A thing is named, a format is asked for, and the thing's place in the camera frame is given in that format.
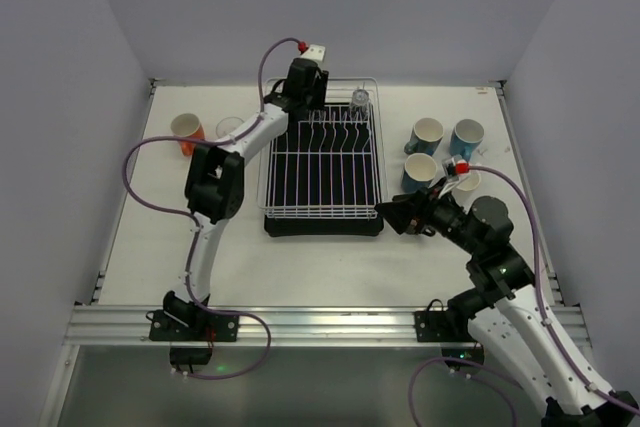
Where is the grey-blue faceted cup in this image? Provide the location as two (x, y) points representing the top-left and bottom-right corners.
(404, 118), (444, 156)

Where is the dark blue mug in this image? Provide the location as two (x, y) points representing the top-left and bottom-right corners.
(449, 119), (485, 162)

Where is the clear faceted glass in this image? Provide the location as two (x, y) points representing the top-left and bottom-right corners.
(215, 116), (244, 139)

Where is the orange cup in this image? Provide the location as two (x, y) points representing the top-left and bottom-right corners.
(170, 113), (205, 157)

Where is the white faceted cup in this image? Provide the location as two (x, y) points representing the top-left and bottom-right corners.
(453, 170), (482, 194)

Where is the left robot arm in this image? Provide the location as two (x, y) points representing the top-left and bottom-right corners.
(163, 53), (328, 333)

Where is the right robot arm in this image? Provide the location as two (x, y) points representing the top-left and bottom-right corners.
(375, 187), (638, 426)

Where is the black drip tray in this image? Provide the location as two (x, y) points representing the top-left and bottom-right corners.
(263, 101), (386, 238)

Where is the right controller box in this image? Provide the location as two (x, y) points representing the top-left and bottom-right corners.
(441, 344), (485, 374)

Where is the controller box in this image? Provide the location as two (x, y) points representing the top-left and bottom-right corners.
(441, 344), (485, 374)
(169, 347), (212, 373)

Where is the left controller box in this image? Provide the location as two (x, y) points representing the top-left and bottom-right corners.
(169, 347), (212, 373)

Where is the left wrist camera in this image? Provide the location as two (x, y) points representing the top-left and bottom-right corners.
(297, 41), (326, 65)

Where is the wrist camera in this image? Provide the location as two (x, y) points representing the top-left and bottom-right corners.
(440, 155), (470, 196)
(297, 41), (326, 65)

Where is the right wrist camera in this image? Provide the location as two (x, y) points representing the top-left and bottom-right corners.
(440, 155), (470, 196)

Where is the white wire dish rack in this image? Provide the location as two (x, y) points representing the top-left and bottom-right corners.
(257, 77), (387, 221)

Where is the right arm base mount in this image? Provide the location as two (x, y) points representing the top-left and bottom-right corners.
(413, 299), (481, 343)

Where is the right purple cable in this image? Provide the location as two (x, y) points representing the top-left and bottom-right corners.
(407, 161), (640, 427)

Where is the purple cable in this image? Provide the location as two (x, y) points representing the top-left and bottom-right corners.
(407, 161), (640, 427)
(121, 37), (273, 381)

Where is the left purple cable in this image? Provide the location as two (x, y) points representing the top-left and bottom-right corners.
(121, 37), (273, 381)

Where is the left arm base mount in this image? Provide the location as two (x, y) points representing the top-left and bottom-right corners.
(145, 309), (239, 343)

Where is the aluminium rail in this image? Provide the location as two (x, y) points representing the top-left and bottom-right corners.
(63, 304), (592, 348)

